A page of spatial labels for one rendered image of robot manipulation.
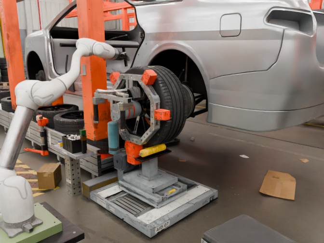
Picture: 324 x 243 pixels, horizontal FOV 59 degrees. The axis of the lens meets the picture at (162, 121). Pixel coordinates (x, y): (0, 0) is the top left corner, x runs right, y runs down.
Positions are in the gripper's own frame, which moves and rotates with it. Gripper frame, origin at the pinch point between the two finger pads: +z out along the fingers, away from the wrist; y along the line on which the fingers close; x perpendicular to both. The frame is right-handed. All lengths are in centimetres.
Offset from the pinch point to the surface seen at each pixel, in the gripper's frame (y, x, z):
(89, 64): -30.3, 5.6, -8.8
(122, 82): -8.4, -18.2, -4.4
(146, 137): 3, -67, -15
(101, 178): -69, -90, 16
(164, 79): 28.6, -30.3, -9.5
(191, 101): 32, -48, 30
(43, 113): -184, 12, 91
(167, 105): 26, -51, -15
